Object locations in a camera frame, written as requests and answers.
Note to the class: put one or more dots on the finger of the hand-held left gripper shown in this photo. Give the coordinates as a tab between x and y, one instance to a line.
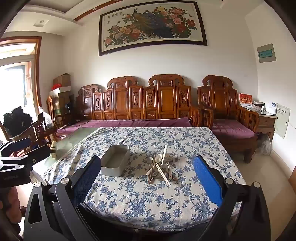
34	158
16	144

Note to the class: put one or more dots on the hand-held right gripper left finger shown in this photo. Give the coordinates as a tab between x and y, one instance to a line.
89	178

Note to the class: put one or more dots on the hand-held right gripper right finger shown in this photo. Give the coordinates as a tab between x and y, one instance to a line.
207	179

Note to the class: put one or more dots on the rectangular metal tin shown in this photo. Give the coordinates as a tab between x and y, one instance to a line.
111	171

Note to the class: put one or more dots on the cream plastic spoon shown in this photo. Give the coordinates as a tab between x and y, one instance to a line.
170	172
158	160

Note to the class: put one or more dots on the metal fork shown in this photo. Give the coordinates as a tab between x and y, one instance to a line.
171	155

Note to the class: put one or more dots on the cream chopstick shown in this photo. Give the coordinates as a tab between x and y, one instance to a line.
163	173

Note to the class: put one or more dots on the wooden chopstick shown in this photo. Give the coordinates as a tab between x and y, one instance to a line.
150	176
153	165

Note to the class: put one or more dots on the person's left hand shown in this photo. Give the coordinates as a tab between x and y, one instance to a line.
12	201

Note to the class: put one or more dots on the cream block with black band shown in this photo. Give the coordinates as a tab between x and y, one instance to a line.
53	150

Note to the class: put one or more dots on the black cloth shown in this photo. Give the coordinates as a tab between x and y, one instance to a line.
16	122

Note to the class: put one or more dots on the carved wooden dining chair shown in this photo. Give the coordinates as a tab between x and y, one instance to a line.
37	129

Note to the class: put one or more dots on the clear plastic bag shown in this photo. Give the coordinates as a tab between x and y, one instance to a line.
47	120

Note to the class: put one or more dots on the slim wooden chair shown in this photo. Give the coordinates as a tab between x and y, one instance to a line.
49	106

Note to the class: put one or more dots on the purple armchair cushion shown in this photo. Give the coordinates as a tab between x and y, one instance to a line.
231	129

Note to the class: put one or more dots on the blue floral tablecloth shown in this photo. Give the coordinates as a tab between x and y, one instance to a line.
138	204

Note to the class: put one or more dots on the black desk lamp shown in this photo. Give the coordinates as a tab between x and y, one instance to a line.
68	107

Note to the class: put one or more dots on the tall brown carton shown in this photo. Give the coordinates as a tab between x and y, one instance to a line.
62	99

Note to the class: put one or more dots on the translucent plastic bag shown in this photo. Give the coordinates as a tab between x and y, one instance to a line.
263	144

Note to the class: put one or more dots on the red decoration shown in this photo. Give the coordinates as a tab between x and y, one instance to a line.
56	87

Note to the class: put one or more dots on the white flat box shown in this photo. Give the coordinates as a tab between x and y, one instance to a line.
63	89

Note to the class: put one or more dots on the purple sofa cushion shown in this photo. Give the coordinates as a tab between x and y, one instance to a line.
138	122

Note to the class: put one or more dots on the brown cardboard box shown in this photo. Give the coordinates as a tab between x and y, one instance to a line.
63	80

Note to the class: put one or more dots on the wooden side table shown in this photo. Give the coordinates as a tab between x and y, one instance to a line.
266	122

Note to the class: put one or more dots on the carved wooden armchair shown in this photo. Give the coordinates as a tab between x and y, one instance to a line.
219	97

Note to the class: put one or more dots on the carved wooden sofa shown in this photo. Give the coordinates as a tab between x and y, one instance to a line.
120	99

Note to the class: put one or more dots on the red display card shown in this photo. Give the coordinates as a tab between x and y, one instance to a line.
245	99

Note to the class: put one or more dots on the white tissue box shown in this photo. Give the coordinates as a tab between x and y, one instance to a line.
257	105

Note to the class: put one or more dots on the white desktop device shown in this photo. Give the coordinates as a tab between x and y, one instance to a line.
270	108

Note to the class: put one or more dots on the ceiling vent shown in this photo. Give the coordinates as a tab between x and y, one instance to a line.
41	23

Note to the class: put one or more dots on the framed peony peacock painting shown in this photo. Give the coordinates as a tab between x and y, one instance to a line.
150	25

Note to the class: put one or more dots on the wooden door frame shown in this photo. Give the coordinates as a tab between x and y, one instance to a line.
38	69

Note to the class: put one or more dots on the white wall panel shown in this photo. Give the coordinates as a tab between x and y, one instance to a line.
282	120

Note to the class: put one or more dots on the grey wall box with green window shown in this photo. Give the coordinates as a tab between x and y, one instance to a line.
266	53

